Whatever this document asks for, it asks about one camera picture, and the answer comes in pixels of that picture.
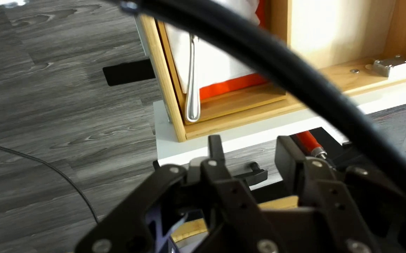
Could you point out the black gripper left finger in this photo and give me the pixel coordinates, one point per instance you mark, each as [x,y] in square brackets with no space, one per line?
[145,220]

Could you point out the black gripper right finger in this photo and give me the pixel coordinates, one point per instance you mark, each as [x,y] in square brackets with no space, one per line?
[362,210]

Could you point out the silver table knife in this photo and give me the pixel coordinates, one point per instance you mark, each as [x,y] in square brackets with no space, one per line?
[192,103]

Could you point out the wooden box in drawer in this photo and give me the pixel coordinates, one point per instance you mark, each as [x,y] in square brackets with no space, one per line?
[225,104]

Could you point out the white paper in box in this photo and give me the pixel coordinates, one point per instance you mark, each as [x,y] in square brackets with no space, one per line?
[216,72]

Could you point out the open lower wooden drawer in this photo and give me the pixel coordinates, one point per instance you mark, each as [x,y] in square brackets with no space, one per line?
[360,45]

